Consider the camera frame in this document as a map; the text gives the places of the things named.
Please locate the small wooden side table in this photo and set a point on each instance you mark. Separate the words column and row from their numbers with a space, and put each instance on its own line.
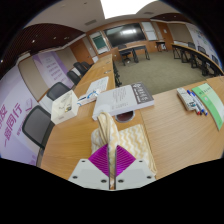
column 161, row 44

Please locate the white paper sheet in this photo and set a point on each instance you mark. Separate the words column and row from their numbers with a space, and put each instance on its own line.
column 98, row 85

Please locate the small blue white carton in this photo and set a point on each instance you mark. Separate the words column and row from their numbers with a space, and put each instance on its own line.
column 87, row 98

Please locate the black office chairs group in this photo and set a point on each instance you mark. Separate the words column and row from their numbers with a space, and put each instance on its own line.
column 80, row 70

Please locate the green framed wall board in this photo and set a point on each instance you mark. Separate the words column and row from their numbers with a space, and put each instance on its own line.
column 99, row 42

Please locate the flat white grey-printed box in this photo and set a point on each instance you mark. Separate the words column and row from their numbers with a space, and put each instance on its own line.
column 116, row 100

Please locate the white wall board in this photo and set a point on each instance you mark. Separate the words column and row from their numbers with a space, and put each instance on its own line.
column 149, row 30

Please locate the white open storage box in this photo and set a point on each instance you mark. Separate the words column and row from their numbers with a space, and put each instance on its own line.
column 65, row 110

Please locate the black mesh office chair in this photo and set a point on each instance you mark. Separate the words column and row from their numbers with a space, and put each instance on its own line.
column 57, row 90
column 36, row 128

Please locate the white whiteboard eraser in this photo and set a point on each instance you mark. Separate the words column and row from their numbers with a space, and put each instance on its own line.
column 185, row 98

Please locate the colourful wall posters group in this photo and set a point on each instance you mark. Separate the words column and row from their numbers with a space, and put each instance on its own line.
column 203, row 38

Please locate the red marker pen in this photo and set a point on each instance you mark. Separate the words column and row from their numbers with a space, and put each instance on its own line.
column 196, row 108

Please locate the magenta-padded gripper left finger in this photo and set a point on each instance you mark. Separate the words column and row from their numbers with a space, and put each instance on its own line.
column 88, row 173

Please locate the green booklet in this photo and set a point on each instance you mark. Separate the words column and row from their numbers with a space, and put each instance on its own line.
column 208, row 100

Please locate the long desk row with chairs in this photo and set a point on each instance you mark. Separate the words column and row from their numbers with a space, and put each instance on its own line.
column 196, row 56

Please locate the large black wall screen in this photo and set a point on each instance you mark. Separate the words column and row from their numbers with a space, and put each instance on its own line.
column 125, row 35

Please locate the bright ceiling light panel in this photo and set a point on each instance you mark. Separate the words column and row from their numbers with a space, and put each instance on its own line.
column 123, row 8

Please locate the blue marker pen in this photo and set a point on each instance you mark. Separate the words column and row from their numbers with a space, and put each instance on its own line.
column 198, row 103

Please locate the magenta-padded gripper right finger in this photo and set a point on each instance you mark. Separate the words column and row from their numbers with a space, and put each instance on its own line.
column 136, row 171

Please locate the cream yellow zigzag towel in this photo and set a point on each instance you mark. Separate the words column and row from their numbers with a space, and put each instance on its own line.
column 133, row 138

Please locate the purple wall banner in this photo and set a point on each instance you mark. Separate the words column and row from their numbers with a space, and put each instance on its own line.
column 51, row 68

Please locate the dark-legged wooden desk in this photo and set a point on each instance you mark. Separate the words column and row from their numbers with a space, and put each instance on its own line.
column 136, row 50

